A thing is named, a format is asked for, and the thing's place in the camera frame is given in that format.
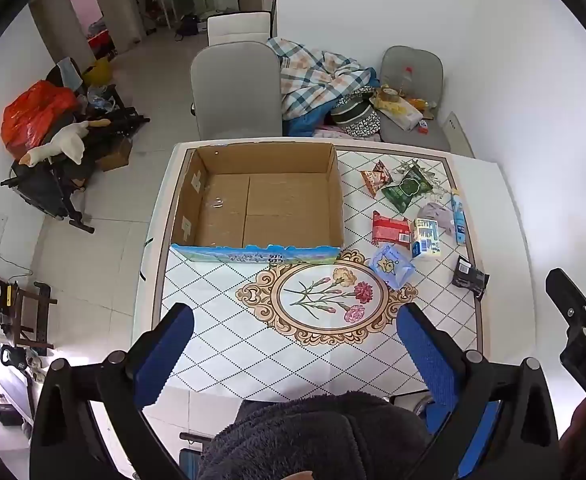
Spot black snack packet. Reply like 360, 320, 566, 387
453, 255, 490, 301

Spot long blue packet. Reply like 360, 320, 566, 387
450, 189, 468, 245

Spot yellow packet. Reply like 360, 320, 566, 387
374, 96, 424, 131

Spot pink cloth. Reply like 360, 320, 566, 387
313, 126, 382, 142

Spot striped hats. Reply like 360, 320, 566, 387
330, 87, 381, 137

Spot black bag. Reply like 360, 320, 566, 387
174, 14, 201, 41

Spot yellow tissue pack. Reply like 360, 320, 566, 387
410, 218, 442, 261

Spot grey upholstered chair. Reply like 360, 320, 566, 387
190, 41, 284, 141

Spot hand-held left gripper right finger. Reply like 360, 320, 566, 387
397, 302, 560, 480

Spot plaid blanket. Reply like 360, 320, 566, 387
265, 37, 378, 121

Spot red snack packet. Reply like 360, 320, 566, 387
371, 210, 411, 246

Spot grey sock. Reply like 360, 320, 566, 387
417, 202, 456, 237

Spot blue cloth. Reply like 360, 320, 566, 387
283, 107, 338, 137

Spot dark wooden chair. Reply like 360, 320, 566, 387
0, 258, 58, 357

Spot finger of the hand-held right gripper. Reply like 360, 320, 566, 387
545, 268, 586, 330

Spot white wall outlet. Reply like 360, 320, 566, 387
443, 111, 475, 158

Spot white chair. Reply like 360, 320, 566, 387
207, 11, 272, 46

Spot yellow bag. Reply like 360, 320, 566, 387
82, 56, 116, 88

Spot black folding cart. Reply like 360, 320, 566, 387
0, 85, 151, 233

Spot plush goose toy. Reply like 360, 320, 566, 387
20, 117, 111, 167

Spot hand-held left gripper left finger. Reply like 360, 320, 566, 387
30, 302, 195, 480

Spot person's dark fleece clothing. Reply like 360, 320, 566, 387
197, 392, 431, 480

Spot blue tissue pack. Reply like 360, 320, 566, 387
369, 243, 416, 291

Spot green snack packet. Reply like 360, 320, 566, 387
382, 165, 434, 213

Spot orange plastic bag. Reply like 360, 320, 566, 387
0, 80, 80, 157

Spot orange panda snack packet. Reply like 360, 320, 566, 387
360, 160, 394, 198

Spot grey cushioned chair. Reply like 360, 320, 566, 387
379, 45, 452, 152

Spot small brown cardboard box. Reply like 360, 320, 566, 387
95, 136, 134, 172

